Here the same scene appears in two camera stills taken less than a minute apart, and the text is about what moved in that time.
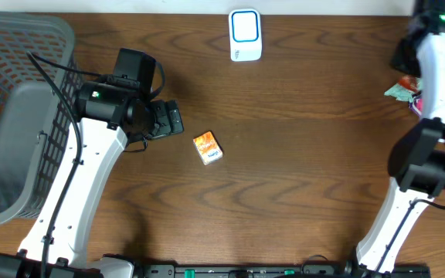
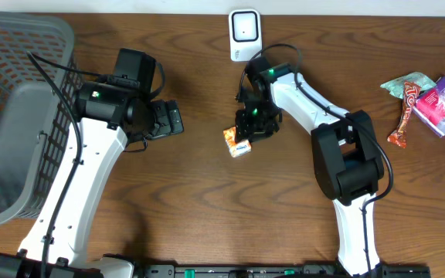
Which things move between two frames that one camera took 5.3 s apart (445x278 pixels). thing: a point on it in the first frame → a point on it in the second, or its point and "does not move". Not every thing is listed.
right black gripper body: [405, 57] → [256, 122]
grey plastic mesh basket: [20, 117] does not move
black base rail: [307, 268] does not move
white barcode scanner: [245, 35] does not move
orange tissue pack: [208, 147] → [236, 149]
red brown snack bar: [411, 83] → [410, 94]
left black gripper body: [167, 120] does not move
